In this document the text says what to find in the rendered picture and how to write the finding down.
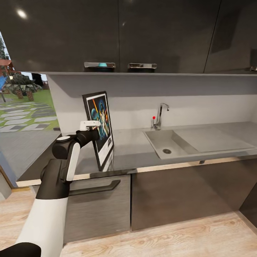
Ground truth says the poster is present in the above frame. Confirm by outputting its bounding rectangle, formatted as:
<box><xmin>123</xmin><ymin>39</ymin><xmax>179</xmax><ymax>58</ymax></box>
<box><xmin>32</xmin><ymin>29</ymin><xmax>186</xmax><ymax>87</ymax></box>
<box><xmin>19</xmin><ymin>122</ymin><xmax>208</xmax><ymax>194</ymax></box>
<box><xmin>82</xmin><ymin>91</ymin><xmax>114</xmax><ymax>171</ymax></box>

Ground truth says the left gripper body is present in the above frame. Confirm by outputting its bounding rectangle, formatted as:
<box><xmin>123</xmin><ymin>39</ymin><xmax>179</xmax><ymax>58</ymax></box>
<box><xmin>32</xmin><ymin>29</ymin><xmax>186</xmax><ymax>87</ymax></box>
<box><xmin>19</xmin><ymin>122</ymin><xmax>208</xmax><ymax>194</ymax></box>
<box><xmin>76</xmin><ymin>130</ymin><xmax>100</xmax><ymax>146</ymax></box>

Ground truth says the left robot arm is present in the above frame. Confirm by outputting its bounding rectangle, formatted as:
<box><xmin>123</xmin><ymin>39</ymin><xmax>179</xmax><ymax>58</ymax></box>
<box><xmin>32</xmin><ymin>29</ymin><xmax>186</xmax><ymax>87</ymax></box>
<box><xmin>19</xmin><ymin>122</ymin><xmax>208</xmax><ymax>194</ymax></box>
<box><xmin>0</xmin><ymin>121</ymin><xmax>101</xmax><ymax>257</ymax></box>

